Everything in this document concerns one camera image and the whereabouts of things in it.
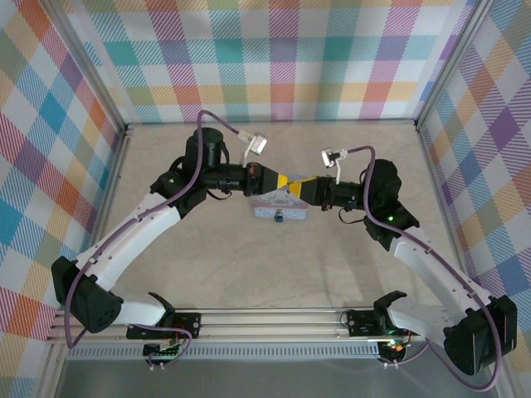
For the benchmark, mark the clear plastic bag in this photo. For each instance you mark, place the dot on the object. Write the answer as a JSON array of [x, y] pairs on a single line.
[[265, 211]]

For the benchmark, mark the small blue padlock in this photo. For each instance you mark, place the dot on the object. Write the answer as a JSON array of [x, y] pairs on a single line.
[[279, 217]]

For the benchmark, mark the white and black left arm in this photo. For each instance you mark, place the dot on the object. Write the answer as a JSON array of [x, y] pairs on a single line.
[[141, 232]]

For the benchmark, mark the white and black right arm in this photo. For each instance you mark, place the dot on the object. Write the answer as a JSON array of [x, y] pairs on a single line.
[[419, 269]]

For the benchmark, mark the small electronics board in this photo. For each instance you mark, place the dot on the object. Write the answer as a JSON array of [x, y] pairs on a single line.
[[392, 346], [162, 350]]

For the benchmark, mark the aluminium floor rail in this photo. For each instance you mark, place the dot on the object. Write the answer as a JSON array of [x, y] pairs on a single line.
[[118, 166], [431, 166]]

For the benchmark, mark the thin aluminium frame rail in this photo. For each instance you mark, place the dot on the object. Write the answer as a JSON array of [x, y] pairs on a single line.
[[269, 122]]

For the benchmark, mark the wide slotted aluminium rail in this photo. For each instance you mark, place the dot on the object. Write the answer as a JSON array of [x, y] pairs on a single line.
[[269, 325]]

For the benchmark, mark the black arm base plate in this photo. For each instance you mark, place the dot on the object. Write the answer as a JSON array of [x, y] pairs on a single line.
[[186, 323], [361, 323]]

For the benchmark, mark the aluminium frame post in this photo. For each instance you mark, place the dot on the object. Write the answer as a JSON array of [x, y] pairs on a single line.
[[450, 62], [49, 373], [99, 72], [506, 389]]

